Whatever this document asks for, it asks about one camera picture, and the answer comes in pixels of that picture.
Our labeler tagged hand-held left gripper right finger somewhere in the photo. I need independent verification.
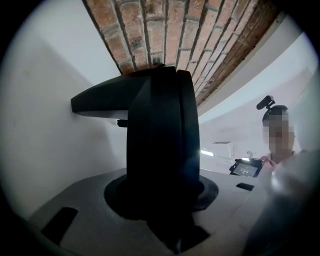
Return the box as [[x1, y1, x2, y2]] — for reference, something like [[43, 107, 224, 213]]
[[193, 169, 262, 241]]

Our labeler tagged black chest camera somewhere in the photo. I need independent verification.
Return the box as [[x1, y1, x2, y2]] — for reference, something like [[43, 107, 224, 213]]
[[228, 157, 263, 178]]

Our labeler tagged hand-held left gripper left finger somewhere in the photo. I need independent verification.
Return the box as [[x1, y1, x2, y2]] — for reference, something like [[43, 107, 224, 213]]
[[27, 168, 177, 256]]

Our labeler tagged person's head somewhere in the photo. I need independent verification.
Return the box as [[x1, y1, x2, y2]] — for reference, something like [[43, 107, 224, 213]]
[[261, 106, 297, 155]]

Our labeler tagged black head camera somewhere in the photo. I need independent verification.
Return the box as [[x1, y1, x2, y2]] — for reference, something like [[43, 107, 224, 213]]
[[256, 94, 276, 111]]

